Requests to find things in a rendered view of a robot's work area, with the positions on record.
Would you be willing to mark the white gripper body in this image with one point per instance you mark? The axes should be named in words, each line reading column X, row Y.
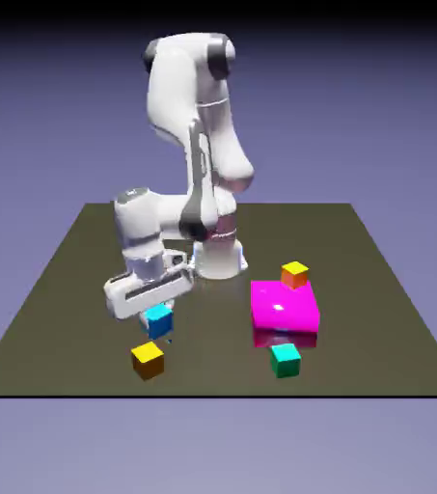
column 141, row 295

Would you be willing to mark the small blue cube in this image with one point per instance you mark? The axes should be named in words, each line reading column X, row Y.
column 159, row 322

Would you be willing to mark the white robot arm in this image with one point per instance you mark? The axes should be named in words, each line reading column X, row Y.
column 171, row 96

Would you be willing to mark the small yellow cube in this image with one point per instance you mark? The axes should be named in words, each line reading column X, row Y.
column 147, row 360

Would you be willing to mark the small orange cube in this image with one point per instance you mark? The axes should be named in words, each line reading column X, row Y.
column 294, row 274

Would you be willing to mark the small green cube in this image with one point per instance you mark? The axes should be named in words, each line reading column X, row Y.
column 285, row 360

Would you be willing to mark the large magenta box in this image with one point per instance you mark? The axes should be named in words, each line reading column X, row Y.
column 283, row 307

